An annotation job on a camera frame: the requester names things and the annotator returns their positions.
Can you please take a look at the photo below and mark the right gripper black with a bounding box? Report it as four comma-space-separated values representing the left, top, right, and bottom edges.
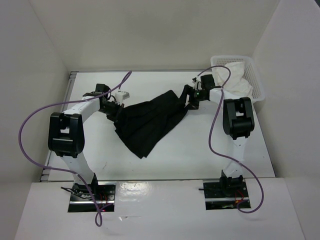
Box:
175, 84, 206, 110

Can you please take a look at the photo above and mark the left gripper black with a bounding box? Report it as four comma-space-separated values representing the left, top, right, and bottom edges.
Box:
99, 100, 125, 125

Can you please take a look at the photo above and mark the black pleated skirt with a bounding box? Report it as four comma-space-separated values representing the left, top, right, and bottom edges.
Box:
114, 90, 188, 159

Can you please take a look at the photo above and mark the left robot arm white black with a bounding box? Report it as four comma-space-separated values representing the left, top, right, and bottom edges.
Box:
48, 83, 130, 200

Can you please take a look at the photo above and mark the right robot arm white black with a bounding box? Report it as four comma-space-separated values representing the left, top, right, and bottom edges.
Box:
181, 74, 255, 197

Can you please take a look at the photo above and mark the white cloth in basket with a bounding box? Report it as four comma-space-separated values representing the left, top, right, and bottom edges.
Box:
212, 61, 253, 98

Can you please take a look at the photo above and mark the white plastic basket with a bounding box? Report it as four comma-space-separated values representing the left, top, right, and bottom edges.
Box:
210, 55, 266, 103

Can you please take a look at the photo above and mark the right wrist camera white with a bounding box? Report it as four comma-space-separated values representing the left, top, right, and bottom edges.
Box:
192, 77, 202, 91

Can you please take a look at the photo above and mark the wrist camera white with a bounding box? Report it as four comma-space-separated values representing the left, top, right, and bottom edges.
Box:
114, 90, 130, 105
192, 77, 202, 91

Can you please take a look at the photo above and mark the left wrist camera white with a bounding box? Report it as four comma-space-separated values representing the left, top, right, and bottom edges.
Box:
114, 90, 130, 105

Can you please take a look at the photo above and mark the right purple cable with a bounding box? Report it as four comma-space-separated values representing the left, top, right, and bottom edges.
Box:
194, 65, 265, 213

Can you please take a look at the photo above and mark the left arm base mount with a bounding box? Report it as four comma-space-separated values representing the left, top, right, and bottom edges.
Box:
60, 181, 116, 213

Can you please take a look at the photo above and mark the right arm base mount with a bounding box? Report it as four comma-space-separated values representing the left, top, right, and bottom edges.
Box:
198, 179, 251, 210

